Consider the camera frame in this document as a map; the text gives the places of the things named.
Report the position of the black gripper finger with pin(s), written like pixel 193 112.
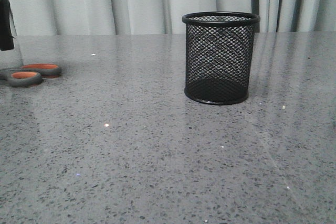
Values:
pixel 6 33

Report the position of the grey pleated curtain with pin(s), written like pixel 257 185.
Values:
pixel 107 17

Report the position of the grey orange handled scissors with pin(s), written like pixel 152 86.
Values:
pixel 30 75

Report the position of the black mesh pen bucket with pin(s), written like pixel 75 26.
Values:
pixel 219 50

